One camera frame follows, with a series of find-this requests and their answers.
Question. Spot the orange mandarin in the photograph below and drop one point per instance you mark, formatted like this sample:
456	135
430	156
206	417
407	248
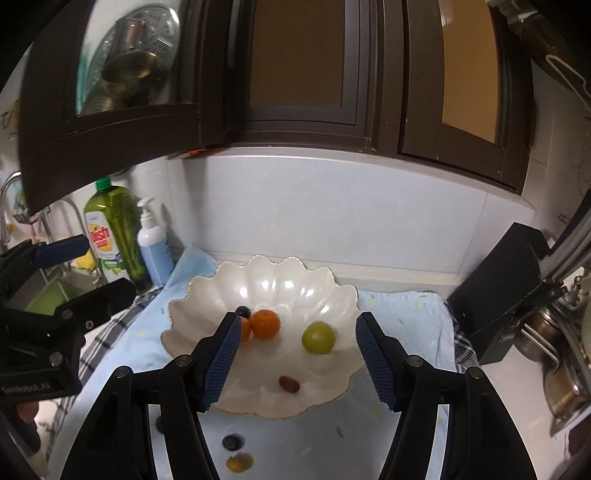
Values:
265	324
246	329

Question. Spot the person's left hand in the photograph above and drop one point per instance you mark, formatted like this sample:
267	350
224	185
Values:
27	411

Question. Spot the blue pump bottle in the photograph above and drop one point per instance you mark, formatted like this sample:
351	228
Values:
154	254

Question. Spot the grey checkered fringed cloth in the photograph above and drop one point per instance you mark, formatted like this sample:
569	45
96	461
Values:
99	344

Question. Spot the small olive-brown fruit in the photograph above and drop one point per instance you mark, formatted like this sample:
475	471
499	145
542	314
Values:
239	463

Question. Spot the thin chrome gooseneck faucet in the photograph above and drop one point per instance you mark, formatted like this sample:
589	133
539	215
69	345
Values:
79	213

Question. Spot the green plum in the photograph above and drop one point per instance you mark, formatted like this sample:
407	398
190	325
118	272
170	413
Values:
318	338

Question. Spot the black knife block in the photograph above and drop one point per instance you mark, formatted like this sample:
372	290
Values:
498	295

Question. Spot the small dark grape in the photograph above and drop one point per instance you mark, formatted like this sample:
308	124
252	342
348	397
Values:
232	442

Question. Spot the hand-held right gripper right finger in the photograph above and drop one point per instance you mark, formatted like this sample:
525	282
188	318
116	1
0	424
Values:
376	360

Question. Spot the perforated metal steamer plate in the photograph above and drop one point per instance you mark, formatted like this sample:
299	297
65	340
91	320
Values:
157	32

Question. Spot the wooden cutting board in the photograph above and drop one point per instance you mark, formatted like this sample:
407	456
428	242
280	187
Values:
540	32

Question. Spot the green dish soap bottle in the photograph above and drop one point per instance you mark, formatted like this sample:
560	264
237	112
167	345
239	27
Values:
115	217

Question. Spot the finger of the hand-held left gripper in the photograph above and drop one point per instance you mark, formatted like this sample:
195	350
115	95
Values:
60	249
106	297

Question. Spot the brown open window sash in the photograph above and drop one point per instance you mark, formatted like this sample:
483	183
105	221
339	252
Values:
51	138

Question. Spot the white scalloped ceramic bowl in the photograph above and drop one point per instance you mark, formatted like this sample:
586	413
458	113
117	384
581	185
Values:
277	295

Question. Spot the brown window frame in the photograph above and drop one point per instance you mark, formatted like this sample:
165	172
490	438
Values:
388	92

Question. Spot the light blue speckled cloth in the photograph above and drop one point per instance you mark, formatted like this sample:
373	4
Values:
295	445

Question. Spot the green plastic basin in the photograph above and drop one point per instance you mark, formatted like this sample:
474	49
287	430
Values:
51	295

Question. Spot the yellow sponge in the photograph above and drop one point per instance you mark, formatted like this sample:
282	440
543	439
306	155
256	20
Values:
85	263

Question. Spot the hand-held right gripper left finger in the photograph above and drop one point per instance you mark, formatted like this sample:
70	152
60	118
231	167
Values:
224	360

